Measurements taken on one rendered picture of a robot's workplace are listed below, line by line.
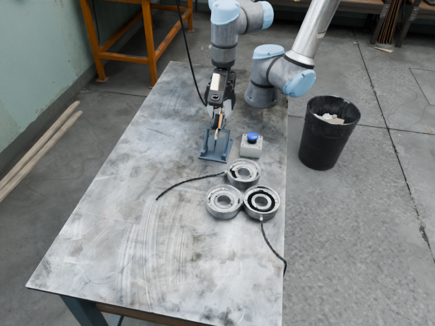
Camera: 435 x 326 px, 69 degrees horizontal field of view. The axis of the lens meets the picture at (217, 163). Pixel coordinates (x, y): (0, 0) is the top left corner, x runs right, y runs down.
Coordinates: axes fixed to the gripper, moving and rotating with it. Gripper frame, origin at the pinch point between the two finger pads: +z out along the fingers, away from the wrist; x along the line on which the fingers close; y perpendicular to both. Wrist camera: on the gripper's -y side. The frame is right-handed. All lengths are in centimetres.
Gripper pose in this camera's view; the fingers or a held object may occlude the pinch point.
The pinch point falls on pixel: (219, 118)
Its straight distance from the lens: 106.2
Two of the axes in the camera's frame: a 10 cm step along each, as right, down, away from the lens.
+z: -0.3, 7.2, 6.9
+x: -9.7, -1.8, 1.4
